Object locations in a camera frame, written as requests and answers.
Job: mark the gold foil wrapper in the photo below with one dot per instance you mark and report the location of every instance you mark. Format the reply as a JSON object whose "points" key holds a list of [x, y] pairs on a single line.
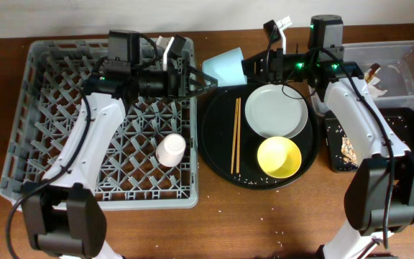
{"points": [[370, 73]]}

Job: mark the pink plastic cup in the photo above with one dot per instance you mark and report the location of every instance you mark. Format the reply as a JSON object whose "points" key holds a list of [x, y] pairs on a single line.
{"points": [[170, 151]]}

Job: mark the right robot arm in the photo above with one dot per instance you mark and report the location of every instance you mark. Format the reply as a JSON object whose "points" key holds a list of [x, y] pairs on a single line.
{"points": [[380, 199]]}

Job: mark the wooden chopstick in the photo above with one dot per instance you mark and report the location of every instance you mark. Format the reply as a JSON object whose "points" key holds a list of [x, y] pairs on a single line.
{"points": [[233, 149], [238, 135]]}

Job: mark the peanut shells and rice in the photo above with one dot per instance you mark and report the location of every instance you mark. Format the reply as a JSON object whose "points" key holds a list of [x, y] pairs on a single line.
{"points": [[347, 151]]}

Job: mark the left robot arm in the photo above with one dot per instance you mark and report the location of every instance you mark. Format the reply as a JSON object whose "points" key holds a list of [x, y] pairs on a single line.
{"points": [[61, 215]]}

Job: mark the black rectangular waste bin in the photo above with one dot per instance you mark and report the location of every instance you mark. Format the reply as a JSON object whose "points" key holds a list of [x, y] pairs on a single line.
{"points": [[400, 120]]}

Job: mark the light blue plastic cup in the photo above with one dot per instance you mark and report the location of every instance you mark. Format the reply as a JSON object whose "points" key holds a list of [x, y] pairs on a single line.
{"points": [[226, 68]]}

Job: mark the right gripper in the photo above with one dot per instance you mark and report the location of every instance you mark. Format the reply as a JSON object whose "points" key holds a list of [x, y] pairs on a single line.
{"points": [[272, 73]]}

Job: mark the clear plastic waste bin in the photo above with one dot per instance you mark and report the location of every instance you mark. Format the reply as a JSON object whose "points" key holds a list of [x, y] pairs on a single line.
{"points": [[396, 74]]}

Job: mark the white tissue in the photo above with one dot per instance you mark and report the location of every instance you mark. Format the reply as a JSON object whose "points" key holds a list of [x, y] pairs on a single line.
{"points": [[375, 92]]}

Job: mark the white round plate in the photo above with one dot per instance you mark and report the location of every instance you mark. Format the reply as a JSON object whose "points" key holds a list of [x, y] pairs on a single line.
{"points": [[276, 110]]}

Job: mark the right wooden chopstick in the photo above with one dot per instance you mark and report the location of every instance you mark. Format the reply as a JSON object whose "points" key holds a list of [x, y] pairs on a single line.
{"points": [[238, 135]]}

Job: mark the yellow bowl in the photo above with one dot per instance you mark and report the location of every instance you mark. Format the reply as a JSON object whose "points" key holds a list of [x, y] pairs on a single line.
{"points": [[279, 157]]}

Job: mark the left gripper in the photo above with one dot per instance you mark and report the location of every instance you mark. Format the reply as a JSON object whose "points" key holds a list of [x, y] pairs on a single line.
{"points": [[177, 80]]}

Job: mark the round black tray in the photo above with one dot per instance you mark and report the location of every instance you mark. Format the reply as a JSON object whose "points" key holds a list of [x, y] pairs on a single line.
{"points": [[215, 136]]}

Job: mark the left wooden chopstick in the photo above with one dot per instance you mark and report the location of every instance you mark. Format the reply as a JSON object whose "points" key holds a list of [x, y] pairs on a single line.
{"points": [[233, 149]]}

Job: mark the grey dishwasher rack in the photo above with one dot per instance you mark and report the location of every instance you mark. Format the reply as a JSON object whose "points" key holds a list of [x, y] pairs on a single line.
{"points": [[130, 177]]}

